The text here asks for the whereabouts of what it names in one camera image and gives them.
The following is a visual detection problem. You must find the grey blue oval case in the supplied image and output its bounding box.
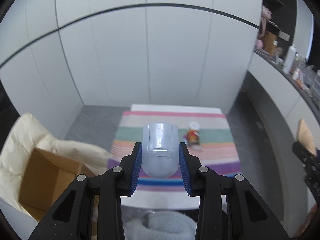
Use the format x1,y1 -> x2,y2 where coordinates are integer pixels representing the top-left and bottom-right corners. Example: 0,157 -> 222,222
142,123 -> 179,179

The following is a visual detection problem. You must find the red gold can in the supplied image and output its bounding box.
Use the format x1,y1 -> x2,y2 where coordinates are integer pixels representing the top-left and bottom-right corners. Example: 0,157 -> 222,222
186,129 -> 201,147

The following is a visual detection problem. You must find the peach powder compact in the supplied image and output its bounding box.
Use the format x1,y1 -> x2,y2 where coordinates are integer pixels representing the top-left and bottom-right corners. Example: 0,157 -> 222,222
297,119 -> 317,157

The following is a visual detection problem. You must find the white round jar lid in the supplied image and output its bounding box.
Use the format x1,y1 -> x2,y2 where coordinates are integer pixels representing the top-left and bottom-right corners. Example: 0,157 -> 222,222
188,121 -> 201,131

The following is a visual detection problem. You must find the small purple bottle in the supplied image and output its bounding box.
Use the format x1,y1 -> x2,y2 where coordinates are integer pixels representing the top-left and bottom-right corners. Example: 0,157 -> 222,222
183,134 -> 188,144

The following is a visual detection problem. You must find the striped colourful cloth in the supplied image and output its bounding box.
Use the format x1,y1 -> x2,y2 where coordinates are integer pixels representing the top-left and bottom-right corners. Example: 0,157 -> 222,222
107,110 -> 243,192

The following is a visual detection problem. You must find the brown cardboard box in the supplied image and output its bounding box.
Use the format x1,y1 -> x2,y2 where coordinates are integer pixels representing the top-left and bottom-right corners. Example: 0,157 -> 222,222
18,148 -> 95,222

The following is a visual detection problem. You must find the white spray bottle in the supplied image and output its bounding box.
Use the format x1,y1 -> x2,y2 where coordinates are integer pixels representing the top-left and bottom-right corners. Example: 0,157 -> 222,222
283,44 -> 296,74

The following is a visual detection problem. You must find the cream padded chair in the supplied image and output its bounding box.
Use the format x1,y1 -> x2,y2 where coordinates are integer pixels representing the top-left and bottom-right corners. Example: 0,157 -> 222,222
1,113 -> 111,218

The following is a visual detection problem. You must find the brown box on shelf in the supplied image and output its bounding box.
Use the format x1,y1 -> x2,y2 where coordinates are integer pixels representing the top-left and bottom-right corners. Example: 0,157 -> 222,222
263,31 -> 278,56

